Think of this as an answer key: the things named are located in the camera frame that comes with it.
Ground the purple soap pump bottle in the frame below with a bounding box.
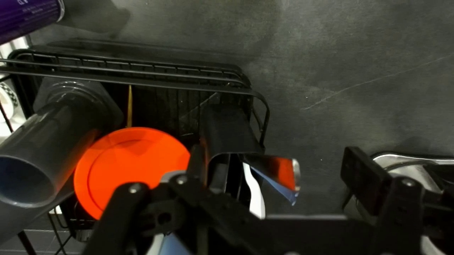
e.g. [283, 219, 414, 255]
[0, 0, 65, 43]

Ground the grey plastic cup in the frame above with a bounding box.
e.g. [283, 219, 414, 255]
[0, 77, 123, 242]

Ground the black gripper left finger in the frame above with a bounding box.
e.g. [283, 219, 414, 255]
[83, 174, 265, 255]

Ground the black utensil holder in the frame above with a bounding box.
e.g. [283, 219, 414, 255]
[199, 104, 263, 192]

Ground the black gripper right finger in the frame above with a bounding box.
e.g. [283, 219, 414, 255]
[340, 147, 454, 255]

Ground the orange round plate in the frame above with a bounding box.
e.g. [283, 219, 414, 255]
[73, 127, 190, 219]

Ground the black wire dish rack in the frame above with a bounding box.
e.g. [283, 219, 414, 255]
[1, 48, 269, 150]

